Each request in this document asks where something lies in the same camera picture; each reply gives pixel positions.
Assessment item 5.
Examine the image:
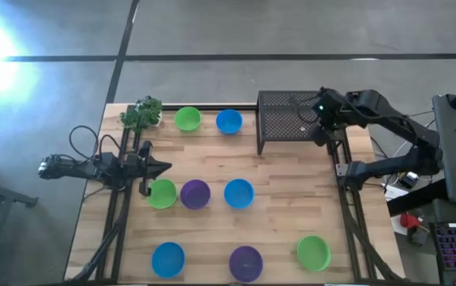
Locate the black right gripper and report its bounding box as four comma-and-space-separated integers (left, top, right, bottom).
310, 86, 349, 148

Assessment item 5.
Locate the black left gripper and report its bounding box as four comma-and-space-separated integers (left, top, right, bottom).
126, 140, 173, 198

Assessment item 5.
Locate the green plastic mini bowl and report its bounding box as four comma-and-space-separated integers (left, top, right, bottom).
173, 106, 203, 133
146, 178, 178, 211
296, 234, 332, 272

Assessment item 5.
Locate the purple plastic mini bowl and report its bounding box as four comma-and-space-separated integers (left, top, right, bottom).
180, 179, 212, 211

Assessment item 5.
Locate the blue plastic mini bowl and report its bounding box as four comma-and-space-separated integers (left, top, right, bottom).
215, 108, 244, 136
151, 242, 186, 279
223, 178, 256, 211

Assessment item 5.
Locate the large purple bowl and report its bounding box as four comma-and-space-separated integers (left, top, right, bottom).
228, 245, 265, 284

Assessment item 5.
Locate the black perforated metal rack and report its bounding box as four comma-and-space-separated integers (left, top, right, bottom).
256, 90, 346, 156

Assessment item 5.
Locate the green potted plant white pot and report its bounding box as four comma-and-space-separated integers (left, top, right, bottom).
119, 95, 164, 134

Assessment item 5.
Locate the white paper sheet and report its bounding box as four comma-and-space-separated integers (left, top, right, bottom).
382, 185, 410, 202

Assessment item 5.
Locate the black power adapter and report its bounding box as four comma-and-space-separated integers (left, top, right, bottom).
396, 170, 420, 190

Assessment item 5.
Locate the black metal bar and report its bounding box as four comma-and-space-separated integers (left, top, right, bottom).
386, 178, 450, 218

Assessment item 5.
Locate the red object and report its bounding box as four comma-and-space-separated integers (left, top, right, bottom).
400, 213, 422, 230

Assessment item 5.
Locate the black metal floor stand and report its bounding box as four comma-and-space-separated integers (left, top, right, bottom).
0, 157, 39, 210

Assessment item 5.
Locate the black aluminium table frame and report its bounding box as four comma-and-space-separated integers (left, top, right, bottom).
71, 102, 404, 284

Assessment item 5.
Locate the black cable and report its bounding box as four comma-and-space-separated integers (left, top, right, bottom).
68, 125, 100, 160

